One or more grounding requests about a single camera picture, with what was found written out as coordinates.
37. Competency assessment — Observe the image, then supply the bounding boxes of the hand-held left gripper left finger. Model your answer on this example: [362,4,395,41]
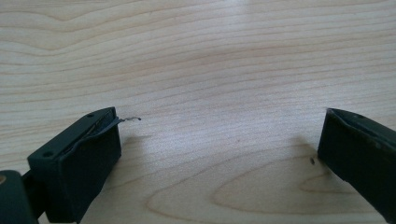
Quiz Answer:
[26,106,142,224]

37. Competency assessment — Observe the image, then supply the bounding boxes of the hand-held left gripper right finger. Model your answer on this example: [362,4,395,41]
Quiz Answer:
[317,107,396,224]

